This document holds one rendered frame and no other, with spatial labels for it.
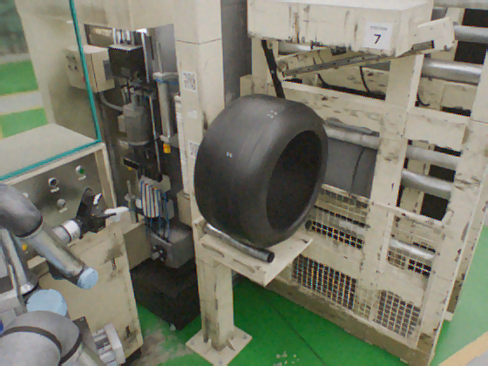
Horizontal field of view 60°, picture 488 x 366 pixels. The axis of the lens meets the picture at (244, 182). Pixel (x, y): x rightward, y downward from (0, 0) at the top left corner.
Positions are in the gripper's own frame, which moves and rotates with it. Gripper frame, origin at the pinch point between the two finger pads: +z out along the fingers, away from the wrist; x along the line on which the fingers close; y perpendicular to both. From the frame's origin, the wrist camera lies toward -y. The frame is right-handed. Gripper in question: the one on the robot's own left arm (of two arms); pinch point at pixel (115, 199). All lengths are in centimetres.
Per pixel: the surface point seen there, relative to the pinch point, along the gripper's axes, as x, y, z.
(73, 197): -14.6, 1.0, -8.8
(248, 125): 48, -43, 19
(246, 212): 58, -19, 6
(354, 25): 66, -75, 50
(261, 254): 61, 7, 18
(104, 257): -4.8, 31.6, -4.9
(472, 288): 147, 87, 157
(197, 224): 29.4, 8.2, 17.2
